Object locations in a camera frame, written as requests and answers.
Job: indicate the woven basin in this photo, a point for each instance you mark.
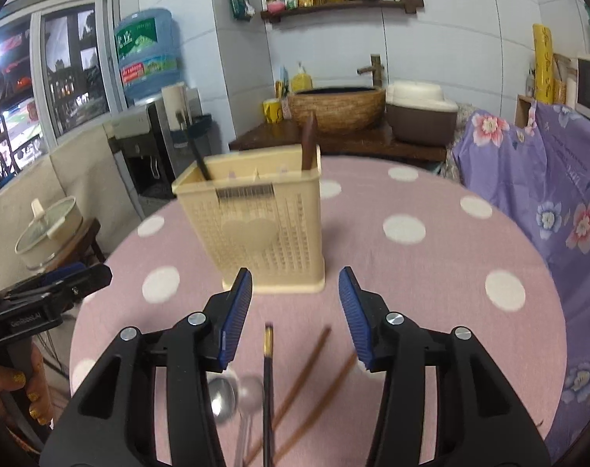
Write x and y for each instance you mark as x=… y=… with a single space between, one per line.
x=333 y=109

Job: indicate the small wooden box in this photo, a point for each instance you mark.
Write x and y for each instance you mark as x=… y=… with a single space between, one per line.
x=522 y=112

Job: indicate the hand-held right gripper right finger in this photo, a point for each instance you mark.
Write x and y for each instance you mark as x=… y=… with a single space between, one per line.
x=354 y=316

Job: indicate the blue water bottle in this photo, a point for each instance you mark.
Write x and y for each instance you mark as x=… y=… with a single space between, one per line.
x=149 y=53

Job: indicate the window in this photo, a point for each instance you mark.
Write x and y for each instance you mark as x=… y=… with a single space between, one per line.
x=66 y=58

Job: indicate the white and brown rice cooker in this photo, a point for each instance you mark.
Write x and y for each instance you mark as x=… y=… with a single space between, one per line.
x=421 y=121

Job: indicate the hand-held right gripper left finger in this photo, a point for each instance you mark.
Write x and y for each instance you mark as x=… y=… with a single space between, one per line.
x=236 y=316

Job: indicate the water dispenser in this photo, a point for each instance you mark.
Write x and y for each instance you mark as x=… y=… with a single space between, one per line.
x=139 y=155

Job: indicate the dark wooden counter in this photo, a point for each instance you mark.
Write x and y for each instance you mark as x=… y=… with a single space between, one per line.
x=275 y=136

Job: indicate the person's left hand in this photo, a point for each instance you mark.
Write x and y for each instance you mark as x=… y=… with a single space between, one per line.
x=37 y=389

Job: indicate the green packet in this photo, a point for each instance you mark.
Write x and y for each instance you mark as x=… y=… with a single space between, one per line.
x=239 y=2

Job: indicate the pink sponge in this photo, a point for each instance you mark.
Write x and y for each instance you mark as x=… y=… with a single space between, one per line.
x=276 y=5

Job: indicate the beige plastic utensil holder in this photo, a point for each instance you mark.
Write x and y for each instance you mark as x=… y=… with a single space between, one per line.
x=275 y=233

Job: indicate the yellow soap bottle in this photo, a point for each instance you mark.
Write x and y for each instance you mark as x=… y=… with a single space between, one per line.
x=302 y=81

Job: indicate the brown wooden chopstick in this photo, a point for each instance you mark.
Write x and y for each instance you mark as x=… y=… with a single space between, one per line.
x=308 y=141
x=324 y=403
x=299 y=384

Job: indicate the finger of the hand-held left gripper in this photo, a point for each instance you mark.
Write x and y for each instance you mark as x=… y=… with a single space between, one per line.
x=95 y=279
x=61 y=272

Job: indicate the purple floral cloth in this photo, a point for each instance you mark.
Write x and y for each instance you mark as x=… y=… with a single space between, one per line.
x=542 y=180

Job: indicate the yellow paper roll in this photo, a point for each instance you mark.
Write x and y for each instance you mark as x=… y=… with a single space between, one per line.
x=542 y=58

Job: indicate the yellow cup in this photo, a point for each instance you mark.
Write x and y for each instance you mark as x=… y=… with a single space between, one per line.
x=273 y=112

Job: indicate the pink polka dot tablecloth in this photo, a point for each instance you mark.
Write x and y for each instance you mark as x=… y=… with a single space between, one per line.
x=421 y=277

